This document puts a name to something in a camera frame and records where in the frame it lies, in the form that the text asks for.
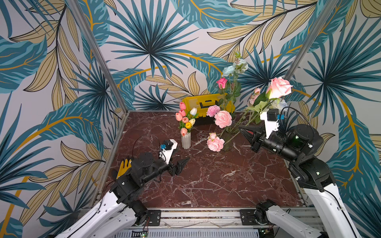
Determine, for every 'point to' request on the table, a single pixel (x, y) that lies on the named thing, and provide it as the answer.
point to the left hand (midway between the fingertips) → (183, 156)
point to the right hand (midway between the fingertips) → (239, 127)
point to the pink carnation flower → (212, 110)
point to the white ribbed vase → (186, 141)
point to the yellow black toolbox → (202, 102)
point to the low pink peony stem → (214, 143)
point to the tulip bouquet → (186, 121)
